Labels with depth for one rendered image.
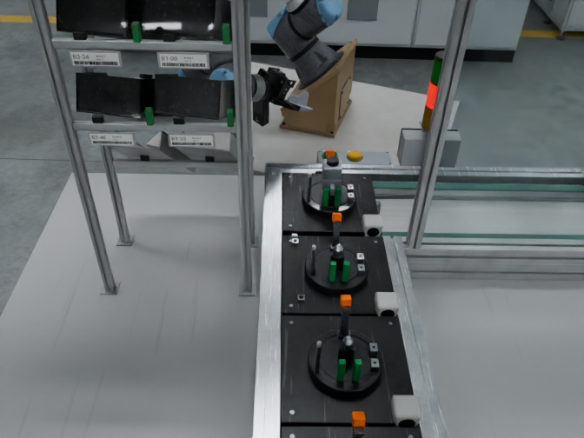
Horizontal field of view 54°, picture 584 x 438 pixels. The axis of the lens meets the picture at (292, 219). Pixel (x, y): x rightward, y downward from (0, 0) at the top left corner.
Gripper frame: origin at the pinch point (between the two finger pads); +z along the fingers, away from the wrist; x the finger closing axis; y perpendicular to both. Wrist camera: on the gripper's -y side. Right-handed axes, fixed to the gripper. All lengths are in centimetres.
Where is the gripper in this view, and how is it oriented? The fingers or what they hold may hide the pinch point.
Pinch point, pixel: (294, 98)
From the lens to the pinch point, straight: 177.3
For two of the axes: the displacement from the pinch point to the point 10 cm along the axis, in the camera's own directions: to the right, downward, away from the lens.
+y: 4.4, -7.9, -4.2
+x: -6.9, -6.0, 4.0
